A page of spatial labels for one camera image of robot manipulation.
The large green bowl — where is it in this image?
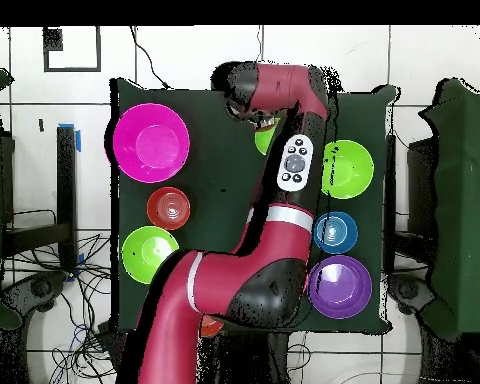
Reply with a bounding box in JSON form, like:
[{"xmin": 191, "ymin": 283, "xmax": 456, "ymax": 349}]
[
  {"xmin": 120, "ymin": 225, "xmax": 181, "ymax": 286},
  {"xmin": 321, "ymin": 139, "xmax": 375, "ymax": 200}
]

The black office chair base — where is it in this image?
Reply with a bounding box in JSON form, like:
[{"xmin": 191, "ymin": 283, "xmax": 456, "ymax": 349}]
[
  {"xmin": 387, "ymin": 273, "xmax": 437, "ymax": 317},
  {"xmin": 1, "ymin": 271, "xmax": 69, "ymax": 321}
]

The dark green table cloth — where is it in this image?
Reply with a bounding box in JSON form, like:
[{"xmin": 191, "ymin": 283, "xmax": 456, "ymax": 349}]
[{"xmin": 110, "ymin": 77, "xmax": 397, "ymax": 335}]

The black floor cable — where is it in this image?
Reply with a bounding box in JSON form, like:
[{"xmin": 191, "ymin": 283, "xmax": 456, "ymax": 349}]
[{"xmin": 128, "ymin": 26, "xmax": 173, "ymax": 90}]

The tangle of floor cables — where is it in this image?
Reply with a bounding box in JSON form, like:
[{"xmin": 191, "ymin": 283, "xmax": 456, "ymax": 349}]
[{"xmin": 3, "ymin": 207, "xmax": 121, "ymax": 381}]

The black floor frame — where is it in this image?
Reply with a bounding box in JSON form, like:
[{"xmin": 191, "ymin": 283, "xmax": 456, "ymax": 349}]
[{"xmin": 42, "ymin": 26, "xmax": 102, "ymax": 73}]

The purple bowl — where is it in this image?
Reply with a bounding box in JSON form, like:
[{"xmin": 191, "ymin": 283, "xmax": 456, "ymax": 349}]
[{"xmin": 306, "ymin": 254, "xmax": 373, "ymax": 320}]

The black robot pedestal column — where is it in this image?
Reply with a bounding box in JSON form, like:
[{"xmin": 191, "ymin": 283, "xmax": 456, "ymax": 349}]
[{"xmin": 219, "ymin": 331, "xmax": 291, "ymax": 384}]

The large pink bowl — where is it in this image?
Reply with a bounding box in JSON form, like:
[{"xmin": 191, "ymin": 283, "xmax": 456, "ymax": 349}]
[{"xmin": 111, "ymin": 102, "xmax": 191, "ymax": 184}]

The small green bowl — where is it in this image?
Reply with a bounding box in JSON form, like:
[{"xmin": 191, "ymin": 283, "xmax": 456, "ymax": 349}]
[{"xmin": 254, "ymin": 117, "xmax": 283, "ymax": 156}]

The small translucent orange bowl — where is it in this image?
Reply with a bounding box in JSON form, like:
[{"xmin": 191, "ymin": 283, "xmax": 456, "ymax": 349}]
[
  {"xmin": 146, "ymin": 186, "xmax": 192, "ymax": 232},
  {"xmin": 199, "ymin": 314, "xmax": 225, "ymax": 338}
]

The blue tape strip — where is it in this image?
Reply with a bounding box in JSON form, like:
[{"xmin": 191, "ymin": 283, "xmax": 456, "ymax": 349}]
[{"xmin": 58, "ymin": 122, "xmax": 82, "ymax": 153}]

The light blue translucent bowl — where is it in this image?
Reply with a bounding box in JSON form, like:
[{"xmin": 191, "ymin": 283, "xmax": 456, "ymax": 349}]
[{"xmin": 313, "ymin": 211, "xmax": 359, "ymax": 256}]

